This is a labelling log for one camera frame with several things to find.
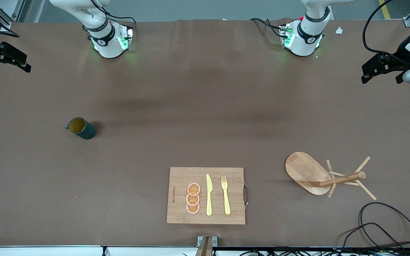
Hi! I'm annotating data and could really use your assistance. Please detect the thick black floor cable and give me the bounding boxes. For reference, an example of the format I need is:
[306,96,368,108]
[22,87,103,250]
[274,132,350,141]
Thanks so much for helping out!
[359,202,410,256]
[338,223,410,256]

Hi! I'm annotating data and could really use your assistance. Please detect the metal bracket with post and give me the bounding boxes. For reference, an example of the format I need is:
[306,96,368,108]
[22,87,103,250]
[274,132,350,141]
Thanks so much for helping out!
[195,236,218,256]

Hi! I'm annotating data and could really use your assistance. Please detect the brown table mat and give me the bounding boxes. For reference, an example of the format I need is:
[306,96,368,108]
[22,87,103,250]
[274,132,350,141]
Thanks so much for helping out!
[0,18,410,247]

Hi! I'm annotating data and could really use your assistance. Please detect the wooden cup rack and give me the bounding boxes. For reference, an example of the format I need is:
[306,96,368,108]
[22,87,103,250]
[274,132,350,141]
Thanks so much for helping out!
[285,152,377,201]

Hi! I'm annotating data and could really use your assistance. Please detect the yellow plastic fork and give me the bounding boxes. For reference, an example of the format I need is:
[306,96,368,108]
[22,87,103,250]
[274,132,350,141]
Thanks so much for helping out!
[221,176,231,215]

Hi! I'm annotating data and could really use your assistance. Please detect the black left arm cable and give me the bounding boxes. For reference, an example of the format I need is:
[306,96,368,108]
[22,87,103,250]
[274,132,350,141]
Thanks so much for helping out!
[362,0,410,59]

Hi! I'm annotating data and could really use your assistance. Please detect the white table edge rail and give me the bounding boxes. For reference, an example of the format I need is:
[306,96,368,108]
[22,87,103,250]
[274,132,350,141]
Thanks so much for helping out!
[0,246,198,256]

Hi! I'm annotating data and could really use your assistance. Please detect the wooden cutting board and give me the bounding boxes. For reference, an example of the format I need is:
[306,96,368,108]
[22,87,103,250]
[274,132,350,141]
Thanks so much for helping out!
[166,167,249,225]

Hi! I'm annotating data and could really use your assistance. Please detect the dark green cup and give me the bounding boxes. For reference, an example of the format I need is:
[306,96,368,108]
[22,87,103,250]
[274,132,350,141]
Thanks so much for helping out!
[65,117,97,140]

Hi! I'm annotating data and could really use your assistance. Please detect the black left base cable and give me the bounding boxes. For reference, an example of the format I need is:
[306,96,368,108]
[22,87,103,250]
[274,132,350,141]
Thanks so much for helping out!
[250,17,287,38]

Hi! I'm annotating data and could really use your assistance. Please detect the yellow plastic knife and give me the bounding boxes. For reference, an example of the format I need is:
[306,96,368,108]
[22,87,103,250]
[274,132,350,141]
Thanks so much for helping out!
[206,174,213,216]

